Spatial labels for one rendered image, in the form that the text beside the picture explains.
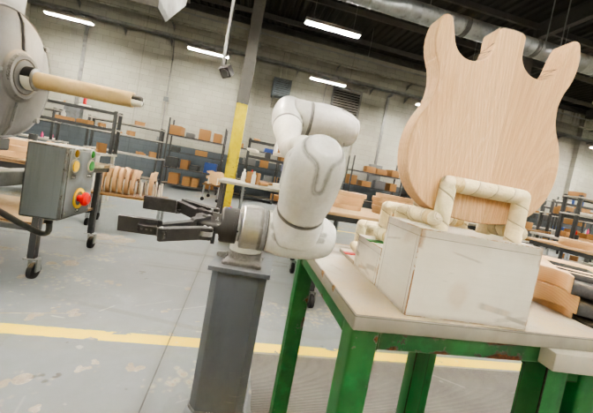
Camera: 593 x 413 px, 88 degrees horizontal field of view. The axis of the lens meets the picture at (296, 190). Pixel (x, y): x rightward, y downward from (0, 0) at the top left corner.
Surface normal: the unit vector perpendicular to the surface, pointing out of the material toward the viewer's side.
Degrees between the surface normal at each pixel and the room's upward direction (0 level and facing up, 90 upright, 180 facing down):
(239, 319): 90
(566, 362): 90
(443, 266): 90
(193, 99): 90
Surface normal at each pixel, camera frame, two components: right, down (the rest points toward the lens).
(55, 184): 0.17, 0.08
